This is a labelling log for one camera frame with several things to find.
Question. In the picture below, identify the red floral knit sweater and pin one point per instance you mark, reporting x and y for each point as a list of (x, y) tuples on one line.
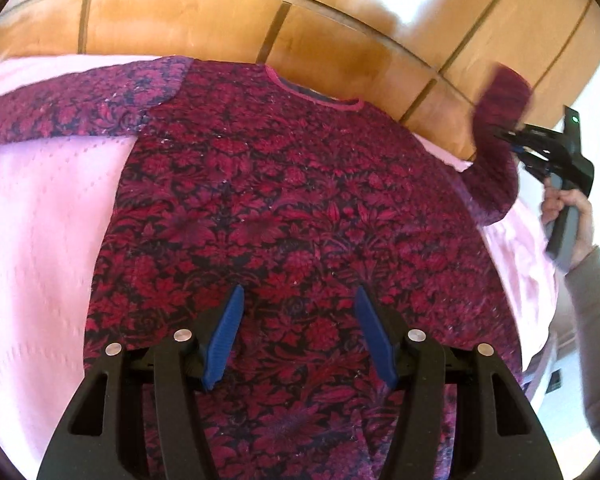
[(290, 220)]

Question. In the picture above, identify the person's right hand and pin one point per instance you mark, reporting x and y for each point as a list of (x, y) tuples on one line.
[(577, 225)]

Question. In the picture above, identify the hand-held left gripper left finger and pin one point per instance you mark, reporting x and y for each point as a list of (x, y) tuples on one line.
[(224, 332)]

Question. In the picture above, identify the pink bed blanket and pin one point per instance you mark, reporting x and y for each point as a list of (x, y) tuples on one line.
[(45, 240)]

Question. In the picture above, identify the person's right forearm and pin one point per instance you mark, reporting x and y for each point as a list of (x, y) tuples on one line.
[(597, 340)]

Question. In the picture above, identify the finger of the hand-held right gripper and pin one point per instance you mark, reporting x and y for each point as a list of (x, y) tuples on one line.
[(527, 157), (510, 136)]

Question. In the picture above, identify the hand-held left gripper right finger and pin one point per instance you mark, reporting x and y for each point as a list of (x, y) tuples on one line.
[(376, 335)]

